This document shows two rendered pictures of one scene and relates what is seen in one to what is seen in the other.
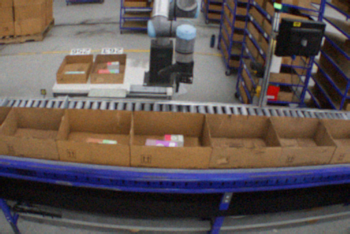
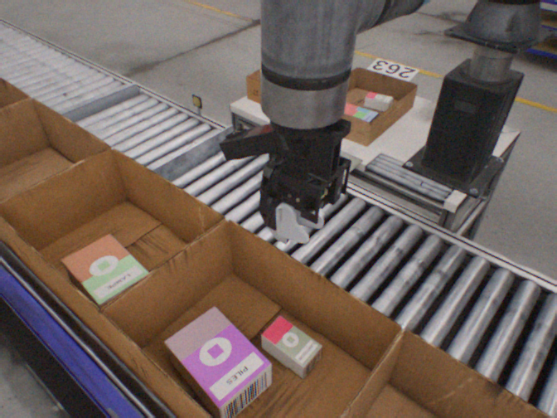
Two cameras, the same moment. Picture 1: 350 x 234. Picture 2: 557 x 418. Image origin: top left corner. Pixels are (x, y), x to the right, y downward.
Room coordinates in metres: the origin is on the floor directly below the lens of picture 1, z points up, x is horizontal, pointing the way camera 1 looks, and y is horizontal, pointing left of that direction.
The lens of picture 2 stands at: (1.14, -0.29, 1.63)
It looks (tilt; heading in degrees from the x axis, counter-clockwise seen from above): 42 degrees down; 46
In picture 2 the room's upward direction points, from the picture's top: straight up
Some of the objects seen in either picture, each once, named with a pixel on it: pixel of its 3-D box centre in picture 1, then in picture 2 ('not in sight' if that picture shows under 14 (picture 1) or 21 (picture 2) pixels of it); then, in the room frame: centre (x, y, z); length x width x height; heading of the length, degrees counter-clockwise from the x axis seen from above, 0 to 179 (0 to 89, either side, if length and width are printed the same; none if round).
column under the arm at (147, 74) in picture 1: (160, 61); (467, 123); (2.43, 0.15, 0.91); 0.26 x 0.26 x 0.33; 5
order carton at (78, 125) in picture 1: (96, 137); (117, 241); (1.35, 0.41, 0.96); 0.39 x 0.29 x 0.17; 95
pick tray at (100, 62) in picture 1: (109, 68); (361, 104); (2.48, 0.59, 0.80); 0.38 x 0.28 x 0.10; 7
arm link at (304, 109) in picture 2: (183, 55); (305, 91); (1.46, -0.01, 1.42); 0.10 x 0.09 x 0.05; 10
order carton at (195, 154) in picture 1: (169, 141); (252, 347); (1.39, 0.02, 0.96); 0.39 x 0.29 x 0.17; 95
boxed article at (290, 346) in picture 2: (173, 141); (291, 347); (1.46, -0.01, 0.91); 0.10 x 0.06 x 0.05; 95
